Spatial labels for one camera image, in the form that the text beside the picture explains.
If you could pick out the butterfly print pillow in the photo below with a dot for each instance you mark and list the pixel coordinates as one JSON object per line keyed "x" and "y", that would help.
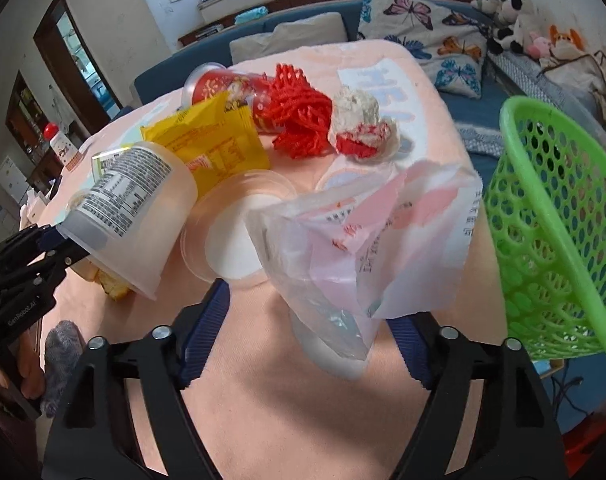
{"x": 449, "y": 45}

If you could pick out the orange fox plush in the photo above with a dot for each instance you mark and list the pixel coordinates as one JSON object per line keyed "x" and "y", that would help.
{"x": 566, "y": 46}

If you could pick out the crumpled white red tissue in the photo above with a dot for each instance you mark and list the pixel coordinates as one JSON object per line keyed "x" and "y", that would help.
{"x": 357, "y": 129}

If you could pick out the clear and pink plastic bag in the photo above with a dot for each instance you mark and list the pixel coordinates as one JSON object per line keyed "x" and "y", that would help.
{"x": 384, "y": 245}

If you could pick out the white blue milk carton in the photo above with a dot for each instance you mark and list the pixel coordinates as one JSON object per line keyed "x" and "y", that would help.
{"x": 102, "y": 162}

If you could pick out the yellow snack wrapper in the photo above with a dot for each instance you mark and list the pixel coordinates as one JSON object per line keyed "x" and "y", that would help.
{"x": 213, "y": 139}

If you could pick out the wooden doorway frame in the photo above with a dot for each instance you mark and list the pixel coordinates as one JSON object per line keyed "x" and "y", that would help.
{"x": 74, "y": 69}

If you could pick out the beige patterned cloth bag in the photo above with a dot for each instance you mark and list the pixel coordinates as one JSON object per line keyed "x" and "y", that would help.
{"x": 583, "y": 75}

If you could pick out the pink pig plush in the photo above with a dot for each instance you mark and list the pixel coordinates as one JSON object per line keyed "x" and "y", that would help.
{"x": 539, "y": 47}

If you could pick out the person's left hand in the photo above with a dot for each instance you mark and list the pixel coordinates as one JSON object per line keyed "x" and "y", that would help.
{"x": 20, "y": 368}

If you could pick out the large translucent plastic tub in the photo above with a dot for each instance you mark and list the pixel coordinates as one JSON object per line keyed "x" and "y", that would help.
{"x": 129, "y": 221}

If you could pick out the white tissue pack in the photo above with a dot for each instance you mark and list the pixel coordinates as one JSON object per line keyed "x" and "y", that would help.
{"x": 34, "y": 207}

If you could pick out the grey plain cushion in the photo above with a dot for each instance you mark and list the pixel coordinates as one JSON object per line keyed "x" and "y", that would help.
{"x": 320, "y": 29}

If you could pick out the grey white plush toy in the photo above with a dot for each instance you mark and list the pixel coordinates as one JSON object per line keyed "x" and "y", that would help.
{"x": 488, "y": 7}

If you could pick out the red capped white bottle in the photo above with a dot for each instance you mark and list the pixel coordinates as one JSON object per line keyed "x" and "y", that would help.
{"x": 65, "y": 150}

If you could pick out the green plastic mesh basket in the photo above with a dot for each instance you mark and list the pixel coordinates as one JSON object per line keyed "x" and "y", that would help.
{"x": 546, "y": 209}

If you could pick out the grey knitted glove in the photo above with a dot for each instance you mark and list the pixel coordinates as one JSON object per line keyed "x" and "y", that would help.
{"x": 63, "y": 347}

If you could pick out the teal tissue box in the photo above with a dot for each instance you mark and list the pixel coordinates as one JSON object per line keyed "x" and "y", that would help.
{"x": 251, "y": 15}

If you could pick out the red plastic stool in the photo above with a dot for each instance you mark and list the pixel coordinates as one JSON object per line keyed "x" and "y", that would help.
{"x": 585, "y": 448}

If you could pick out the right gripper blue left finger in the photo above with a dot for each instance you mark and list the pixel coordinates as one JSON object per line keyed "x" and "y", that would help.
{"x": 196, "y": 329}

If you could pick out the blue sofa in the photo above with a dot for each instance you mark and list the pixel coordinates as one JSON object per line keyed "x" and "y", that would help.
{"x": 262, "y": 368}

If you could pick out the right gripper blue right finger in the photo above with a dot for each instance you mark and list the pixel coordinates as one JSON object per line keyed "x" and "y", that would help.
{"x": 414, "y": 335}

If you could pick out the black white cow plush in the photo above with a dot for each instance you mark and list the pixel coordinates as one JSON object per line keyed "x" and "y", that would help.
{"x": 517, "y": 25}

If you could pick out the dark wooden shelf cabinet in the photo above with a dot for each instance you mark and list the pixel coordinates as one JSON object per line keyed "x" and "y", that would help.
{"x": 27, "y": 121}

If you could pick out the clear plastic lid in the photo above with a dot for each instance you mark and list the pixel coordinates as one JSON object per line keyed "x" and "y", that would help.
{"x": 233, "y": 232}

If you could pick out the red foam fruit net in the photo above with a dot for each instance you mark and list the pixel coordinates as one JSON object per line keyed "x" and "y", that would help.
{"x": 295, "y": 113}

